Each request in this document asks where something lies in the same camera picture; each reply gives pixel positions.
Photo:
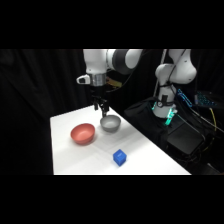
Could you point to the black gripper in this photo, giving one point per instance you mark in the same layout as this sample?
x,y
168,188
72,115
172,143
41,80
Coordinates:
x,y
98,92

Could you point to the blue cube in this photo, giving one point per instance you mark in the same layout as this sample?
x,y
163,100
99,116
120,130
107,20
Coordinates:
x,y
119,157

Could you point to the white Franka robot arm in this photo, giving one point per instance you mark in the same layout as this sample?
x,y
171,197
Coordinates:
x,y
96,61

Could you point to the grey bowl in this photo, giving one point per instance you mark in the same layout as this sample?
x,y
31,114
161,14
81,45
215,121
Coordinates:
x,y
110,123

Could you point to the pink bowl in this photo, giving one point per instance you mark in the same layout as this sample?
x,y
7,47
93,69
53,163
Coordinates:
x,y
82,133

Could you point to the black equipment box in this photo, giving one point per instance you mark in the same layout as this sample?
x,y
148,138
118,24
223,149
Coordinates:
x,y
156,130

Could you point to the black curtain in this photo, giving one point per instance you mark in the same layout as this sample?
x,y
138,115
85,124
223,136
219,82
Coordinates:
x,y
36,86

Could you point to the blue lit electronics board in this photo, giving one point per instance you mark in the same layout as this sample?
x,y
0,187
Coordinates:
x,y
205,99

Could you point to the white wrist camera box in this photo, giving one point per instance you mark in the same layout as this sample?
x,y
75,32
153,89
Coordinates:
x,y
83,79

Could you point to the blue metal bracket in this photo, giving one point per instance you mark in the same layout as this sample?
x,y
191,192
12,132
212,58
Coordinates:
x,y
184,97

